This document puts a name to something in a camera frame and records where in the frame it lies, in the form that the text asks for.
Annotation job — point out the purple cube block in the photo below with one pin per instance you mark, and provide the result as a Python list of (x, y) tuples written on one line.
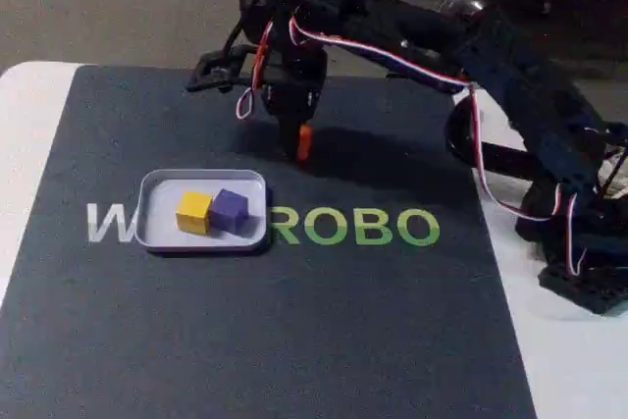
[(229, 210)]

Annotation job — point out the red cube block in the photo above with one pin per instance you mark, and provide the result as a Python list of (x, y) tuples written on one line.
[(305, 144)]

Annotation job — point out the black table clamp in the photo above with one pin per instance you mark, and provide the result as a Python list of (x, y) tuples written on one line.
[(458, 134)]

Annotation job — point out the yellow cube block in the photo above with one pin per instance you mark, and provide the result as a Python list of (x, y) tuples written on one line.
[(192, 212)]

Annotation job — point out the dark mat with WOWROBO print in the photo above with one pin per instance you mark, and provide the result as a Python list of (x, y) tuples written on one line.
[(245, 321)]

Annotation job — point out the white rounded rectangular tray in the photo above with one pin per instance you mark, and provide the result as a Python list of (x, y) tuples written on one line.
[(162, 232)]

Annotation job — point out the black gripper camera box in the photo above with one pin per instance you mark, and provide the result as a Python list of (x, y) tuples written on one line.
[(221, 70)]

